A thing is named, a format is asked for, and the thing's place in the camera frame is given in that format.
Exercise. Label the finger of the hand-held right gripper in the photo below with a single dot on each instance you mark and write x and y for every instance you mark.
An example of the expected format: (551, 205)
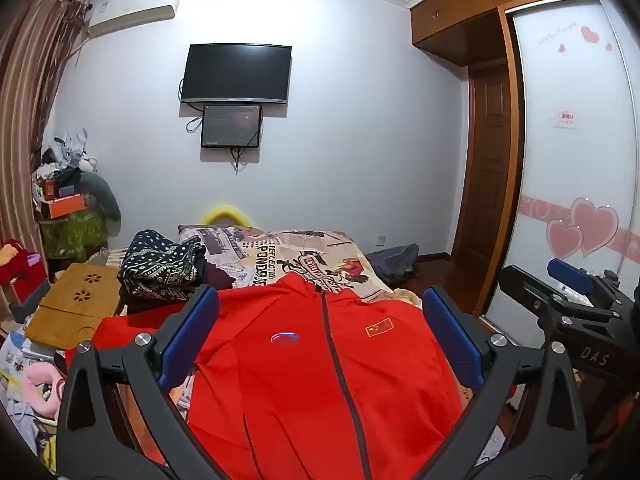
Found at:
(570, 275)
(525, 287)

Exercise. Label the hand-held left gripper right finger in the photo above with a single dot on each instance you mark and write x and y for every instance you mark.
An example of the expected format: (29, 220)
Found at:
(452, 340)

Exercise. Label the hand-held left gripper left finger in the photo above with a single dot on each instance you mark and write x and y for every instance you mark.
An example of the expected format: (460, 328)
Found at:
(192, 332)

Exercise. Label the red zip jacket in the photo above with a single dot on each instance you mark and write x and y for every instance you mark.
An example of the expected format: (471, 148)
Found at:
(300, 385)

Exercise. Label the pile of mixed clothes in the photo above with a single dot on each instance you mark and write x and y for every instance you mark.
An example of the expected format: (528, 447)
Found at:
(62, 160)

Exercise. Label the maroon cloth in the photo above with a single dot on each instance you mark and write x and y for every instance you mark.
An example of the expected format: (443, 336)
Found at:
(217, 275)

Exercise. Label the navy patterned cloth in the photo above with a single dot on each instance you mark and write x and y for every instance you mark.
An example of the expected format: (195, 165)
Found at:
(155, 265)

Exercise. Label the grey bag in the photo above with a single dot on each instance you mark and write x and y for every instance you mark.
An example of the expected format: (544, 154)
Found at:
(395, 260)

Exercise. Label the printed bedsheet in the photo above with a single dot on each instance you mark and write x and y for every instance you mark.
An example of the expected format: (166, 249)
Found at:
(280, 250)

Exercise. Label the wooden lap table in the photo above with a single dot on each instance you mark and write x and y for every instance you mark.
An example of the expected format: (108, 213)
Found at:
(70, 305)

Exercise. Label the yellow hoop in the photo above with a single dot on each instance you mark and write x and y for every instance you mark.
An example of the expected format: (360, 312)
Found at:
(227, 210)

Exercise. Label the brown wooden door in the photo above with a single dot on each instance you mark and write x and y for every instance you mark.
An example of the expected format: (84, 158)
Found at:
(487, 160)

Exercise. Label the green cloth cover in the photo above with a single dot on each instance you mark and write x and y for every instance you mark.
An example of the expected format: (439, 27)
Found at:
(72, 235)

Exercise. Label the pink plush toy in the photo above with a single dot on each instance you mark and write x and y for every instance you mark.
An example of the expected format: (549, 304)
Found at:
(42, 385)

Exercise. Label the dark grey storage box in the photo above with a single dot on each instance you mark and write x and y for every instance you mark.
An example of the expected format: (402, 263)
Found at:
(30, 302)

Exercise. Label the scattered magazines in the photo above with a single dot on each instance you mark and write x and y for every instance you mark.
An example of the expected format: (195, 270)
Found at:
(17, 360)

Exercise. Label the orange box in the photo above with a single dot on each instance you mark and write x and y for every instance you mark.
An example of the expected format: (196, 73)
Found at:
(67, 206)

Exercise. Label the red plush cloth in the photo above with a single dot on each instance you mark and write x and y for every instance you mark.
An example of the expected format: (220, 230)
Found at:
(20, 262)

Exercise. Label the wooden overhead cabinet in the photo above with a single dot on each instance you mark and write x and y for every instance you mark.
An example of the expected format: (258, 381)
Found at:
(450, 15)

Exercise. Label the brown striped curtain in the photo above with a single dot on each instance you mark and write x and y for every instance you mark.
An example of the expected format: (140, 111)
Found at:
(30, 85)

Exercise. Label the white air conditioner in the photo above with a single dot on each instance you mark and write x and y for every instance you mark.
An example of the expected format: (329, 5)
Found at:
(135, 7)

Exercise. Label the small black wall monitor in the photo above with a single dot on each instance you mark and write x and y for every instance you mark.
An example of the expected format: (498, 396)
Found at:
(231, 125)

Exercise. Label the black wall television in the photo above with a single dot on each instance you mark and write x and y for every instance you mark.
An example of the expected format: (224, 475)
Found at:
(235, 72)

